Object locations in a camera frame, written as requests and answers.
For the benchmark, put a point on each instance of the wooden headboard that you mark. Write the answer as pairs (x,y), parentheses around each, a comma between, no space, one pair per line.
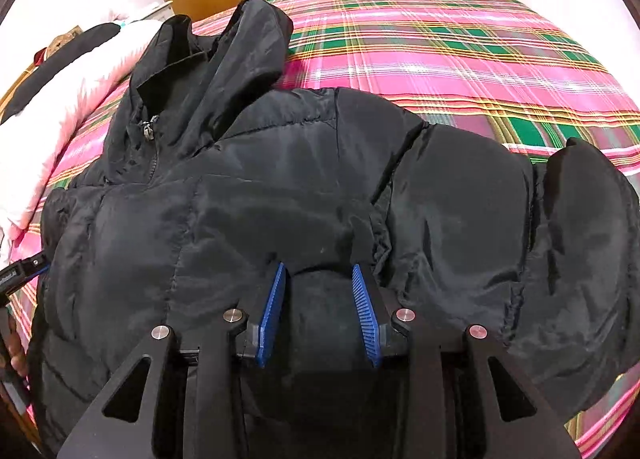
(4,101)

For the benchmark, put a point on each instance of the black puffer jacket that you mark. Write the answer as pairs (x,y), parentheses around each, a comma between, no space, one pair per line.
(516,284)

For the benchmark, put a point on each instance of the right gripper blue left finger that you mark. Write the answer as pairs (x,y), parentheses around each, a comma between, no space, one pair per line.
(263,311)

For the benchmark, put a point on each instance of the black pillow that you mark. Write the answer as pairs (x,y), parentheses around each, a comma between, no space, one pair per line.
(63,50)

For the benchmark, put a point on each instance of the left hand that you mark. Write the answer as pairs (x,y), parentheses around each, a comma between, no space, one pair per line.
(17,353)

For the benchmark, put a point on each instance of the pink plaid bed sheet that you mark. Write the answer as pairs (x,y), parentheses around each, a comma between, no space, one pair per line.
(490,67)

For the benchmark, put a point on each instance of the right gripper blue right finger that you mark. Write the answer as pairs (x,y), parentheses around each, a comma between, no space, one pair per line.
(380,338)

